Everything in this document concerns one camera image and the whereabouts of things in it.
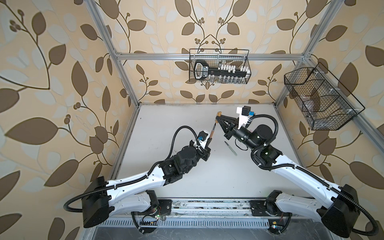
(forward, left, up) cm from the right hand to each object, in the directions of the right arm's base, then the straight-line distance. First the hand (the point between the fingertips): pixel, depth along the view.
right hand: (218, 118), depth 63 cm
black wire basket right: (+10, -55, -3) cm, 56 cm away
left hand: (-3, +3, -11) cm, 12 cm away
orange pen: (-1, +2, -8) cm, 8 cm away
